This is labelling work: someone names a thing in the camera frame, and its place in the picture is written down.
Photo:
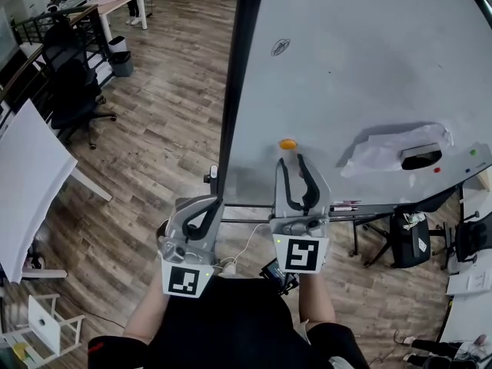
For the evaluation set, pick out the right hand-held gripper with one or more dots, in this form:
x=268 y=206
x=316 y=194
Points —
x=301 y=254

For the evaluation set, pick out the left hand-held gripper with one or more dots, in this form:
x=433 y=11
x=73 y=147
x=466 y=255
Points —
x=184 y=281

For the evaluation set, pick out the orange round magnet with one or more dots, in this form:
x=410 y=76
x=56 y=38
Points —
x=287 y=143

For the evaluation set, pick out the person's left forearm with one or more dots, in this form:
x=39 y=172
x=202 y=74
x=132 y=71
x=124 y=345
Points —
x=146 y=313

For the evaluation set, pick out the person's right forearm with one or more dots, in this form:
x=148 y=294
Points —
x=317 y=302

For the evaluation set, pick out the red white marker pen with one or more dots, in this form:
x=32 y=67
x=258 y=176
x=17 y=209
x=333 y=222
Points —
x=344 y=208

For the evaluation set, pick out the red marker on tray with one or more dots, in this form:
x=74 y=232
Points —
x=346 y=202

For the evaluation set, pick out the person's leg with white shoe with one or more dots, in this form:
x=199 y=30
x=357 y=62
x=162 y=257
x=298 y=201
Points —
x=230 y=270

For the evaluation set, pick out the black marker tray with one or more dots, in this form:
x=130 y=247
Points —
x=373 y=210

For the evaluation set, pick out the black battery pack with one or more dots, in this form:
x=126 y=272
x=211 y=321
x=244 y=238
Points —
x=276 y=273

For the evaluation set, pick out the crumpled white paper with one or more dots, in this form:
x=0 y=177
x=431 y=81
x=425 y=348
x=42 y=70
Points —
x=378 y=154

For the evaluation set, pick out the person's black shirt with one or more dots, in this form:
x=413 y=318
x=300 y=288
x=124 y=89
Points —
x=223 y=329

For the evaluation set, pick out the black chair with white label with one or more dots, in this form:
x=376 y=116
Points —
x=407 y=244

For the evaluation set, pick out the black whiteboard eraser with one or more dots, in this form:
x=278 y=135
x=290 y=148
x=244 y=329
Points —
x=421 y=161

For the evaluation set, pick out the white whiteboard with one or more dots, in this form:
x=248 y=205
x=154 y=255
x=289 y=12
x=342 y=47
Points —
x=365 y=71

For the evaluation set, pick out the white table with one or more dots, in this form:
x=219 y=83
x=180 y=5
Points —
x=30 y=183

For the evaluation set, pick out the black mesh armrest office chair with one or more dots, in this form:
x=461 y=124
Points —
x=473 y=237

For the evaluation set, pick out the grey trash bin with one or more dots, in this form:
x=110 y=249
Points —
x=122 y=64

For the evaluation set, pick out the white wooden chair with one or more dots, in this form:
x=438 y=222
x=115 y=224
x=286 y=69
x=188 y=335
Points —
x=44 y=325

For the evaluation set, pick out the light wooden desk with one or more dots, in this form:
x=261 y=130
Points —
x=485 y=183

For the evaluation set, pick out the white cardboard box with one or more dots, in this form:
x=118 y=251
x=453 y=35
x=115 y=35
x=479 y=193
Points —
x=473 y=281

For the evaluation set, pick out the white trash bin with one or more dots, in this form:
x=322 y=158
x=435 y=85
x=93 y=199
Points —
x=117 y=44

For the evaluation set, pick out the black metal railing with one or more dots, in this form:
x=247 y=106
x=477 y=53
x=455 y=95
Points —
x=82 y=10

